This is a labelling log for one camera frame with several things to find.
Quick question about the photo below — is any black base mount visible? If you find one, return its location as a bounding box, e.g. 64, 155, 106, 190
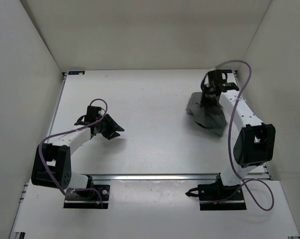
185, 183, 247, 211
63, 184, 110, 209

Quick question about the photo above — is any left blue corner sticker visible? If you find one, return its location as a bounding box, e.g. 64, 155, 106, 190
68, 71, 85, 75

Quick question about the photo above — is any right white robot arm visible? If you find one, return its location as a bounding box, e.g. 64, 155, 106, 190
201, 83, 276, 200

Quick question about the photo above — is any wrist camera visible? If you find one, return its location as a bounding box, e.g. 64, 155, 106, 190
74, 106, 102, 125
204, 70, 228, 87

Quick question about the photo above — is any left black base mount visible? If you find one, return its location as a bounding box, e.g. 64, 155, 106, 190
63, 184, 110, 209

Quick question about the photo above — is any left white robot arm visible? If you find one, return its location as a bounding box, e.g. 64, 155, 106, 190
31, 114, 124, 198

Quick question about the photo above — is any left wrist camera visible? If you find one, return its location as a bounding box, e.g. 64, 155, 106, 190
74, 106, 102, 125

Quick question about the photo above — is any grey pleated skirt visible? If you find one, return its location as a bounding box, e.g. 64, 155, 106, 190
186, 92, 227, 137

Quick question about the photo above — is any purple cable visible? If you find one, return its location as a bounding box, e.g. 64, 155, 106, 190
40, 98, 108, 197
214, 60, 275, 212

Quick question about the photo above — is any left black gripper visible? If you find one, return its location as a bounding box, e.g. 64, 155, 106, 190
97, 113, 124, 140

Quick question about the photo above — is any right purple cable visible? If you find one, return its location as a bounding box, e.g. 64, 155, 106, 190
214, 60, 275, 212

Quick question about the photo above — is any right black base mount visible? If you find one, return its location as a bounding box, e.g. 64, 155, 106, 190
185, 183, 247, 211

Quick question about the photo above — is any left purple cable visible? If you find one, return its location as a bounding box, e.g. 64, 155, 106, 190
40, 98, 108, 197

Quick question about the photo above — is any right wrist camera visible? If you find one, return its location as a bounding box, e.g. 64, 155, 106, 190
204, 70, 228, 87

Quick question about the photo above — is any aluminium front rail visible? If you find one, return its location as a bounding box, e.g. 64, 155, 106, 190
92, 174, 217, 181

